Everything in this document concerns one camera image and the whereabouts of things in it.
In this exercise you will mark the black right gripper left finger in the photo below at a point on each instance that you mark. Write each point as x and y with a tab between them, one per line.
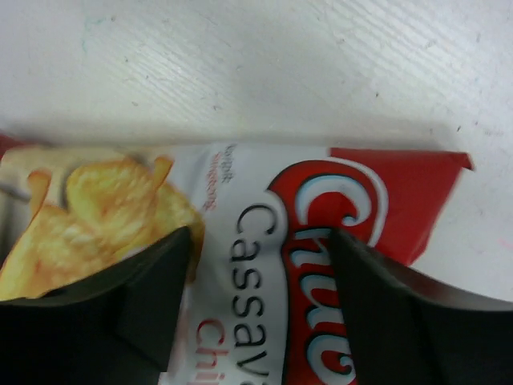
115	327

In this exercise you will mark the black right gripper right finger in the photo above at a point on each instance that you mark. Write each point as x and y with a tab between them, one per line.
407	328

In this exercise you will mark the red white cassava chips bag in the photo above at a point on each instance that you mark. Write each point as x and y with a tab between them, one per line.
260	303

